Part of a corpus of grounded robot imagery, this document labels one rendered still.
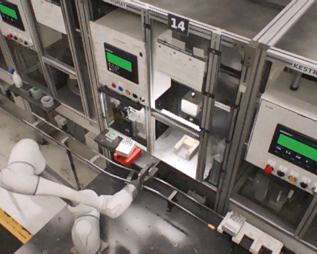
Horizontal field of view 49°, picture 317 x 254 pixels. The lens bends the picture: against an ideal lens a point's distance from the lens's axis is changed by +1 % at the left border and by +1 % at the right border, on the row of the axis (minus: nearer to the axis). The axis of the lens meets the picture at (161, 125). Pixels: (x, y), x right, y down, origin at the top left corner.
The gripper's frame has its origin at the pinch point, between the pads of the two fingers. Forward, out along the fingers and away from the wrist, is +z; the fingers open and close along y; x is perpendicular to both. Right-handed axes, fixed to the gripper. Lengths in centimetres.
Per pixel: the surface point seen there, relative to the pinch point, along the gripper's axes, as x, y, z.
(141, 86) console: 24, 39, 20
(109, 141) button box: 47.1, -14.5, 8.1
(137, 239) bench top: -6, -44, -28
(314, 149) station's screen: -78, 53, 18
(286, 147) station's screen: -67, 46, 18
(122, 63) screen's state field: 36, 53, 18
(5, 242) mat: 108, -111, -72
